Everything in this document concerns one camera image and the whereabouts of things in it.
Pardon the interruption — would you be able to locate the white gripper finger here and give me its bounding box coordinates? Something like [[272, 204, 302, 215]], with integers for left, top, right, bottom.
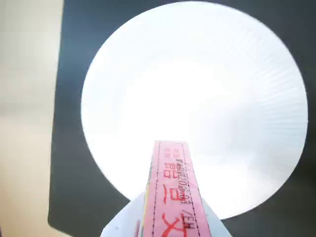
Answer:
[[100, 190, 148, 237], [201, 198, 233, 237]]

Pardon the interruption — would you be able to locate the pink printed carton box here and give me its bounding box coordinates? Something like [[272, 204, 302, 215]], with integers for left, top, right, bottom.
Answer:
[[134, 140, 213, 237]]

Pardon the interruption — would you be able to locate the dark grey mat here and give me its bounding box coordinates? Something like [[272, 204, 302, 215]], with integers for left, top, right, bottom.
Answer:
[[46, 0, 316, 237]]

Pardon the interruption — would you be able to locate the white round paper plate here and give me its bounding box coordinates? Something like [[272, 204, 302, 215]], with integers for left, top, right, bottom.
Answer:
[[80, 0, 309, 220]]

